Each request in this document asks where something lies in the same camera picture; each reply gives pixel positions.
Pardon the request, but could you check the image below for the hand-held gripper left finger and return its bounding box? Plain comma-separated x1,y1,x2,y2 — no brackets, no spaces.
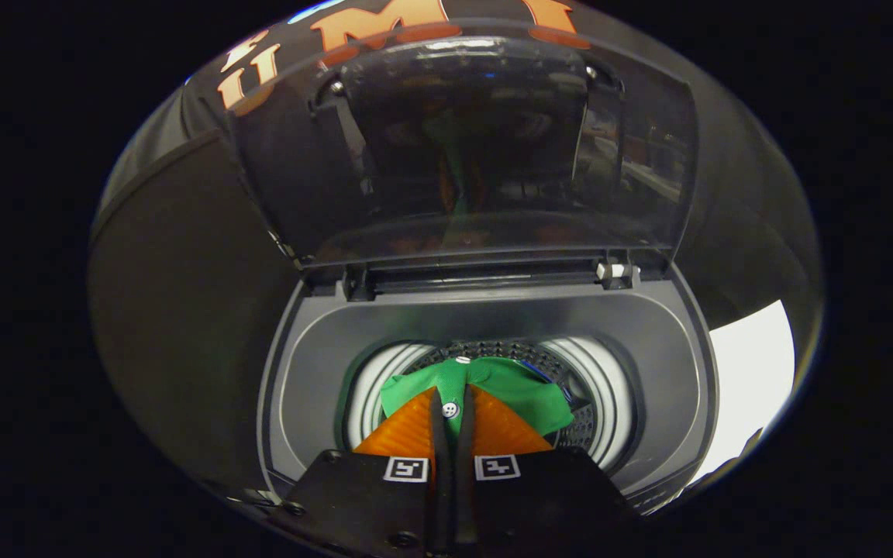
272,385,448,556

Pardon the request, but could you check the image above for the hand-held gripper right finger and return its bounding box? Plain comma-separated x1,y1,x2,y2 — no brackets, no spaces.
454,384,641,556

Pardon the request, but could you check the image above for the white table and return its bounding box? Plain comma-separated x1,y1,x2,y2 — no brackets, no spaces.
687,298,796,486

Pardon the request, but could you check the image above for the green polo shirt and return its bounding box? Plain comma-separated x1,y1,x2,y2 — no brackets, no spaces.
379,355,576,444

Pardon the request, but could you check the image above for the dark transparent washing machine lid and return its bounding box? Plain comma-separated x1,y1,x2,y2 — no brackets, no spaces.
226,35,700,274

